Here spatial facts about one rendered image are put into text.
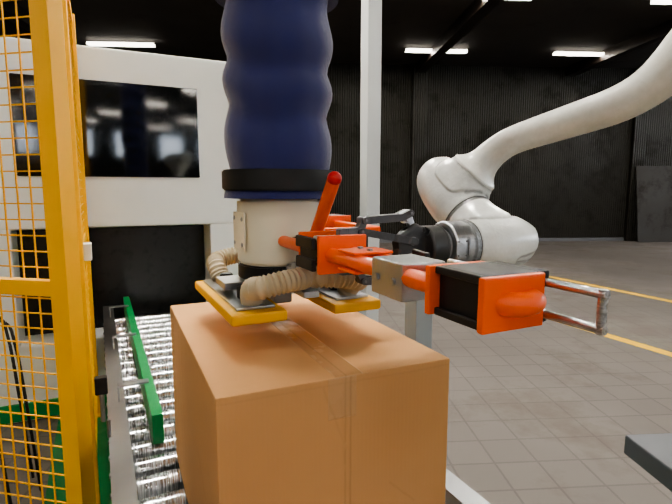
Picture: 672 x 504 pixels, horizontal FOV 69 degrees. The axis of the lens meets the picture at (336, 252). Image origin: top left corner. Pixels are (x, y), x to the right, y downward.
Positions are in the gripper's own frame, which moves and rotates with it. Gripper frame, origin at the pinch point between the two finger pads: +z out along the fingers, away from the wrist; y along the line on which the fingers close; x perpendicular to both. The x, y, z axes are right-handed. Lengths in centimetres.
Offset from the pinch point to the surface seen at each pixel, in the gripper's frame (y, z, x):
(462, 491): 54, -33, 6
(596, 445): 113, -178, 76
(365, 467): 34.9, -3.4, -4.6
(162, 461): 60, 22, 56
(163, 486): 61, 23, 46
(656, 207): 28, -1139, 634
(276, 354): 18.9, 6.8, 9.7
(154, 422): 52, 23, 63
